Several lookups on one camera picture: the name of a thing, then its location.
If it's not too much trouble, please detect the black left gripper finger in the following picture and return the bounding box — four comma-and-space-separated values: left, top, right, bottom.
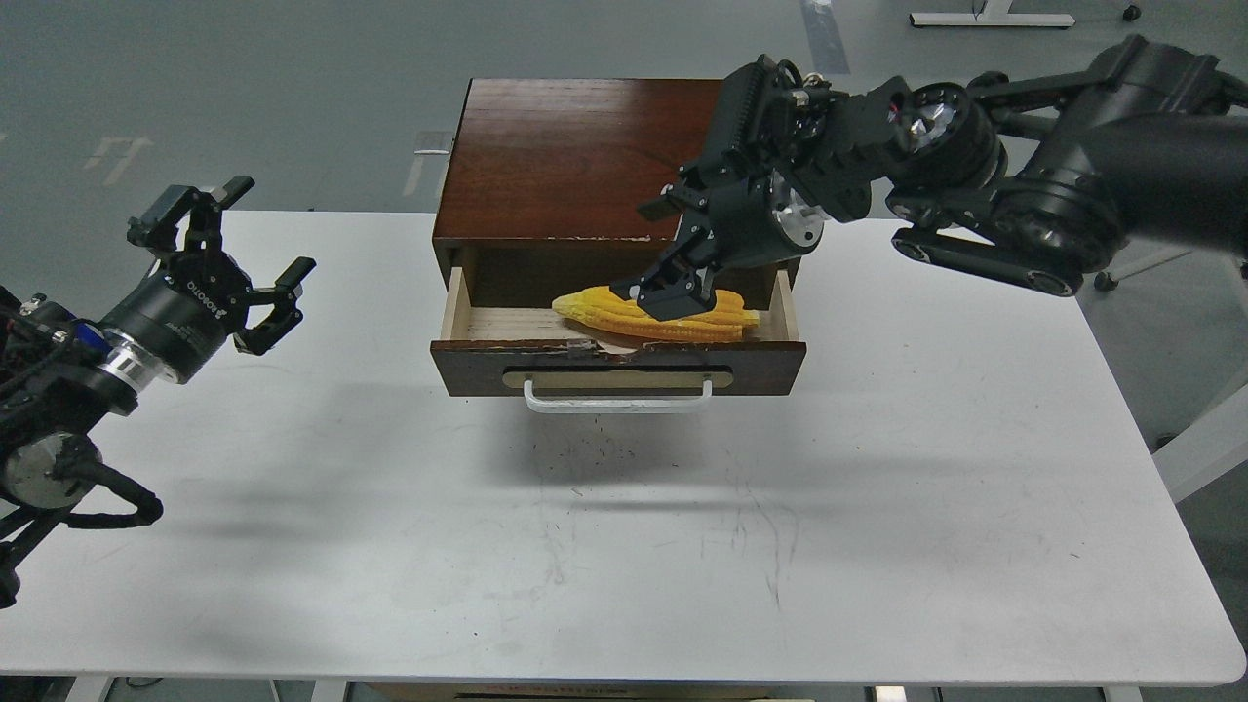
129, 176, 255, 256
233, 256, 317, 356

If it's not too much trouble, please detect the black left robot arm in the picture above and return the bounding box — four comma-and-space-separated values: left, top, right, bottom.
1, 175, 314, 607

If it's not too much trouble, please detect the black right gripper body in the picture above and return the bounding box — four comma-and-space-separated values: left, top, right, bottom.
675, 55, 826, 270

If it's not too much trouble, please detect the white table base far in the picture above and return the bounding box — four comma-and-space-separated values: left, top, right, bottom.
909, 1, 1076, 30

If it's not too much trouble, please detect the dark wooden drawer cabinet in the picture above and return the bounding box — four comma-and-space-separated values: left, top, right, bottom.
431, 77, 804, 309

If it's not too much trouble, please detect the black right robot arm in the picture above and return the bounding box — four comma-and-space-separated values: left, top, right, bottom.
610, 35, 1247, 321

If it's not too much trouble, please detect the white chair base with caster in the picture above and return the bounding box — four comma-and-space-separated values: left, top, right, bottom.
1093, 246, 1246, 294

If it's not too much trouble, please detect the yellow corn cob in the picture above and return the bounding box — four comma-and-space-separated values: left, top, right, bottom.
550, 286, 761, 344

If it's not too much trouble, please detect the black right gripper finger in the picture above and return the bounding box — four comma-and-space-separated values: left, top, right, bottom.
638, 185, 705, 222
607, 234, 721, 324

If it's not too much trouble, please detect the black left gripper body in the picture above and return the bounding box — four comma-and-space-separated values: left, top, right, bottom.
102, 252, 253, 385

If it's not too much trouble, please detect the wooden drawer with white handle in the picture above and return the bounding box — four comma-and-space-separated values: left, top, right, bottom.
431, 266, 806, 401

